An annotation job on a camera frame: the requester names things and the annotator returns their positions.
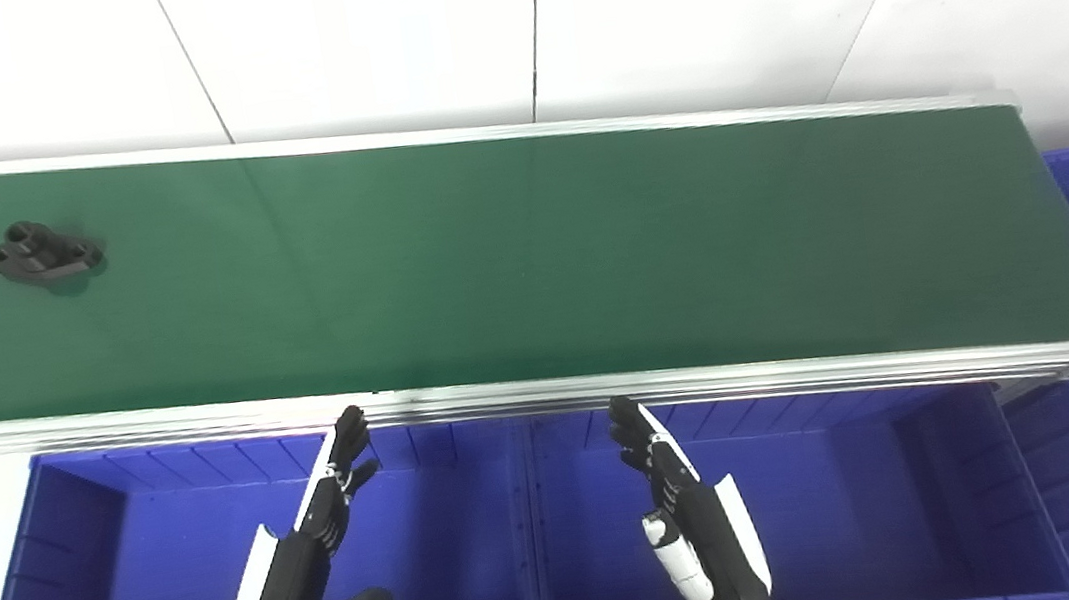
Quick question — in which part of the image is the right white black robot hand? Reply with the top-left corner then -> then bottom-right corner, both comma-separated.
604,381 -> 779,600

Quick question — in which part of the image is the green conveyor belt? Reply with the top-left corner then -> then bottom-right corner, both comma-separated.
0,34 -> 1069,505
0,48 -> 1069,469

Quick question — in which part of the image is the black flanged metal part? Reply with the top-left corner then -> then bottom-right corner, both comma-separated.
0,212 -> 109,290

